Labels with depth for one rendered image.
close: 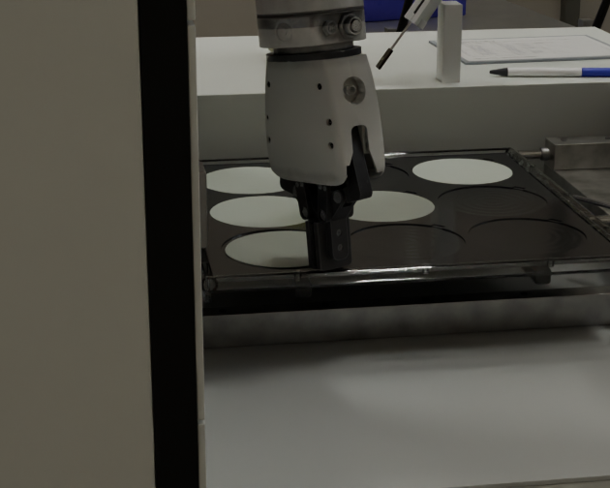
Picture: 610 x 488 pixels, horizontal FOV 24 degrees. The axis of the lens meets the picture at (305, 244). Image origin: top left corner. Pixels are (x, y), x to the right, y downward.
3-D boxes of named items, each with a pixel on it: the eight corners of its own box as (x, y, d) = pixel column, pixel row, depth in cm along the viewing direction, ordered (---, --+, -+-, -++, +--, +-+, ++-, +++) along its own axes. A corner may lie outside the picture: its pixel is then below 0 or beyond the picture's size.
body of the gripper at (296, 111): (390, 33, 108) (401, 177, 111) (312, 34, 116) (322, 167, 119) (313, 44, 104) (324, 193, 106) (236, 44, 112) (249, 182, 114)
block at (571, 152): (553, 169, 151) (555, 142, 150) (543, 162, 154) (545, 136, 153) (625, 167, 152) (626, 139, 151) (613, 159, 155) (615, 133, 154)
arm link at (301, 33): (389, 5, 109) (392, 45, 109) (320, 8, 116) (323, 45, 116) (302, 15, 104) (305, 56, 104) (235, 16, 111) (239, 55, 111)
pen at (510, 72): (490, 68, 155) (618, 68, 155) (489, 66, 156) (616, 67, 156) (490, 76, 155) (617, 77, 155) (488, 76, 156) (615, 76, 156)
